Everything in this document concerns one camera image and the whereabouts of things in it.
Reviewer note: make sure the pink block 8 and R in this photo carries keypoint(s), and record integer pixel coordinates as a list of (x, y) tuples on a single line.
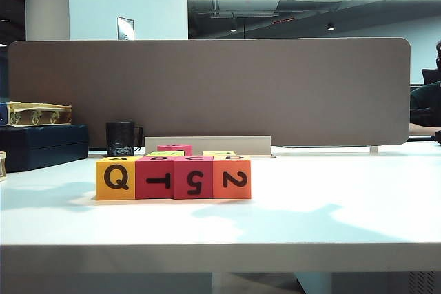
[(172, 148)]

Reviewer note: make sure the pink block letter T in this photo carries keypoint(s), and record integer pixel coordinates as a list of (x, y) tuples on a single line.
[(144, 170)]

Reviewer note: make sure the pink block number 5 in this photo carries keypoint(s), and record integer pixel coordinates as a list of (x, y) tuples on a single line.
[(181, 170)]

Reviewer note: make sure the yellow block letter Q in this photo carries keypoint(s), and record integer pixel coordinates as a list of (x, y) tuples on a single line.
[(103, 195)]

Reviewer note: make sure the orange block number 2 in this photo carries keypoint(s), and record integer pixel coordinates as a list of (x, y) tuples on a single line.
[(220, 194)]

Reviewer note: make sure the lime green block letter O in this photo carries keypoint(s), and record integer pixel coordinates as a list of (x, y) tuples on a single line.
[(220, 153)]

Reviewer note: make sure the red ceiling sign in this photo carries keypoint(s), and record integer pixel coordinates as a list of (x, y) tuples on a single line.
[(283, 20)]

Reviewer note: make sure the black ceiling spot lamp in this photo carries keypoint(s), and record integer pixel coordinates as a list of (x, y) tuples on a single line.
[(330, 27)]

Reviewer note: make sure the brown desk divider panel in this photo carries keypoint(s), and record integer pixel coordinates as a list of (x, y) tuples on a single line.
[(241, 84)]

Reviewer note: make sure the gold ornate box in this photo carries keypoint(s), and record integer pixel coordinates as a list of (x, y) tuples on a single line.
[(34, 115)]

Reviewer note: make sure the black mug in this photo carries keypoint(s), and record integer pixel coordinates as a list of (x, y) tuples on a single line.
[(119, 139)]

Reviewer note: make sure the small blue box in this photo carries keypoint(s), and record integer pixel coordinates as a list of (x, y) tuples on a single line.
[(2, 115)]

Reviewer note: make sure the lime green foam block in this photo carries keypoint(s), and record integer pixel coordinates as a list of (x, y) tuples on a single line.
[(162, 153)]

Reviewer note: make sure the black office chair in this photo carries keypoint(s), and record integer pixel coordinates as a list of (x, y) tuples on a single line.
[(429, 75)]

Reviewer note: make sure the dark blue case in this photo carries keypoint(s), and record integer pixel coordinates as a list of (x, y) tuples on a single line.
[(44, 146)]

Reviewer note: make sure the person in dark green shirt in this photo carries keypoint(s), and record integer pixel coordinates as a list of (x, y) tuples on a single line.
[(427, 101)]

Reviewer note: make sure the white divider foot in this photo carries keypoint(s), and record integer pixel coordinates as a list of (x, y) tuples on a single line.
[(373, 149)]

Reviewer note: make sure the beige object with dark band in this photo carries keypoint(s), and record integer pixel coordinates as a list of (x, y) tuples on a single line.
[(2, 166)]

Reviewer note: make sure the small black object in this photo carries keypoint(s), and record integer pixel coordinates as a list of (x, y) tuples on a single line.
[(438, 137)]

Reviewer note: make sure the grey vented cabinet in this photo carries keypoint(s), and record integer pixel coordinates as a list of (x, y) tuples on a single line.
[(379, 283)]

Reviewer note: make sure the grey ceiling air duct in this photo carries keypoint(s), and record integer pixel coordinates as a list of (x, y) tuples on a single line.
[(241, 6)]

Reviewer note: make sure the silver wall plate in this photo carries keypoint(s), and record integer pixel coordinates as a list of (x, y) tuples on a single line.
[(124, 28)]

